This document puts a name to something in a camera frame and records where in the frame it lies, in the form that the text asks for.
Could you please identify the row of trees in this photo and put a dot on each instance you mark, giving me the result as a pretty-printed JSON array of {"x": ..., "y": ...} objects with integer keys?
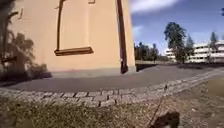
[{"x": 143, "y": 53}]

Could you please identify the yellow plastered building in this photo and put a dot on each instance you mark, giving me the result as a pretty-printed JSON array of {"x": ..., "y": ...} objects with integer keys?
[{"x": 100, "y": 33}]

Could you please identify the dry grass field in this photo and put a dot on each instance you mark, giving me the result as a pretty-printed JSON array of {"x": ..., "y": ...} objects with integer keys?
[{"x": 153, "y": 62}]

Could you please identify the tall tree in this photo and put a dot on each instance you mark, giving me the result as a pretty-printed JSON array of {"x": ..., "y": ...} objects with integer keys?
[{"x": 175, "y": 36}]

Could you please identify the white multi-storey building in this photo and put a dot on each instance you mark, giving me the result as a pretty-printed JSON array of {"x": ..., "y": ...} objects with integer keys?
[{"x": 200, "y": 51}]

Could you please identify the dry grass ground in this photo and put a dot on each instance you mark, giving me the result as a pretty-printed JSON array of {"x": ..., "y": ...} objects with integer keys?
[{"x": 66, "y": 117}]

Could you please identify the dark grey asphalt path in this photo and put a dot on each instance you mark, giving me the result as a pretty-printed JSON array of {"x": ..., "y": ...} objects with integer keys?
[{"x": 116, "y": 81}]

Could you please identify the grey cobblestone strip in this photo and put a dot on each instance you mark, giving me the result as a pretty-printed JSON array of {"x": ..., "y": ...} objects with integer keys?
[{"x": 100, "y": 98}]

